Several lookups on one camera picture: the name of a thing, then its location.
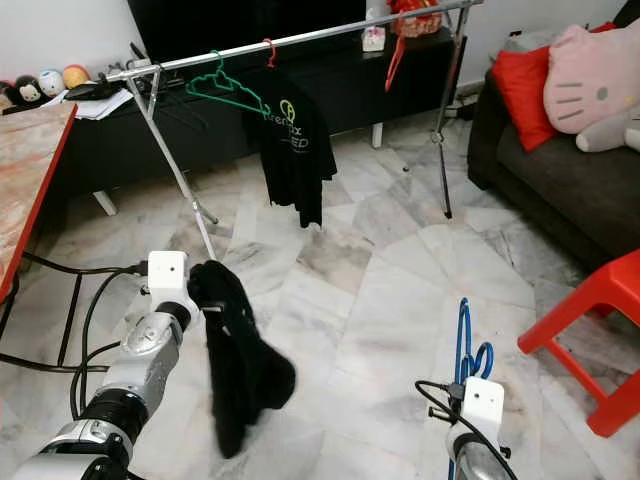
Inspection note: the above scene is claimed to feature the black television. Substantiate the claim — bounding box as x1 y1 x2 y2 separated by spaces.
125 0 371 63

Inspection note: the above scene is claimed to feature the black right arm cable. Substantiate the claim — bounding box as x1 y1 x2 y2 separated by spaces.
413 378 521 480

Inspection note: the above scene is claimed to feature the white paper stack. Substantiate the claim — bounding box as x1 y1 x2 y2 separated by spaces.
60 88 136 121

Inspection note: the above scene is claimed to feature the dark grey sofa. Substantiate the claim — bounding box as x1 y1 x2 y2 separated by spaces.
467 20 640 269

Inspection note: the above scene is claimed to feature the white blue plush ball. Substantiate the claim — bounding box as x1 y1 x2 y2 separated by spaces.
38 68 66 96

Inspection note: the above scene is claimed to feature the black flat pouch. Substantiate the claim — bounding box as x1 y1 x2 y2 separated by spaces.
65 80 126 101

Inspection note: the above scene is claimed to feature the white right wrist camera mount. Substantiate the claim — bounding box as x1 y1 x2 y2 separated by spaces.
458 377 506 446

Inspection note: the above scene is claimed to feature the green plastic hanger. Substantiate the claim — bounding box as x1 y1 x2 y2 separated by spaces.
184 50 274 119

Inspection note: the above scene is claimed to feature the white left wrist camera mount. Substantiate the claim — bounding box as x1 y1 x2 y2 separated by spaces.
147 250 196 326

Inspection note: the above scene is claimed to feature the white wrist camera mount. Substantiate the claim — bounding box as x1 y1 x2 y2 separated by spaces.
458 377 506 446
147 250 196 326

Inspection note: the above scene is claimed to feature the black TV cabinet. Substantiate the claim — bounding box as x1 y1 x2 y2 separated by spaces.
50 28 459 216

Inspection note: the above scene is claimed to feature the plain black garment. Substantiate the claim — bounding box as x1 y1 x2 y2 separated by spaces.
186 258 298 459

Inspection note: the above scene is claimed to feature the white pink tissue pack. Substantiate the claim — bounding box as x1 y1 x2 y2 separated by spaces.
362 3 389 53

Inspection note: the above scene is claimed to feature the blue plastic hanger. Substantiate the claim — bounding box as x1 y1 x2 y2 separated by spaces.
448 296 497 480

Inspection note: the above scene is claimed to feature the red cushion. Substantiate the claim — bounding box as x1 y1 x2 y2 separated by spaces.
492 45 556 153

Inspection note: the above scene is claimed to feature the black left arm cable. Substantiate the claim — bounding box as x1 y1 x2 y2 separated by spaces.
68 258 151 421

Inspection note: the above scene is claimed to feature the pink cat face pillow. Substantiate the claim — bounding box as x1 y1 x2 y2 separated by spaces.
543 22 640 136

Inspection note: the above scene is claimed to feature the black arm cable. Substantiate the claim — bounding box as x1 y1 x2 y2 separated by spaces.
413 378 521 480
68 258 151 421

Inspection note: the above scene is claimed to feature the red plastic stool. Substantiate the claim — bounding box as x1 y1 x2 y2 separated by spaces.
518 248 640 439

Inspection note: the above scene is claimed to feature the red figurine statue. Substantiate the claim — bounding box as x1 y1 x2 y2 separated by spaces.
390 0 441 39

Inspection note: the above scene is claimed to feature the black logo t-shirt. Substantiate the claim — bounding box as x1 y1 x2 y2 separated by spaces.
245 65 339 229

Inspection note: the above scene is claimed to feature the orange plush ball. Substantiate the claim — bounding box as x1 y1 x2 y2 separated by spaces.
63 63 91 91

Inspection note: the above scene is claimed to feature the silver clothes rack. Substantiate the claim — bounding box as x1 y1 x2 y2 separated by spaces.
105 0 486 266

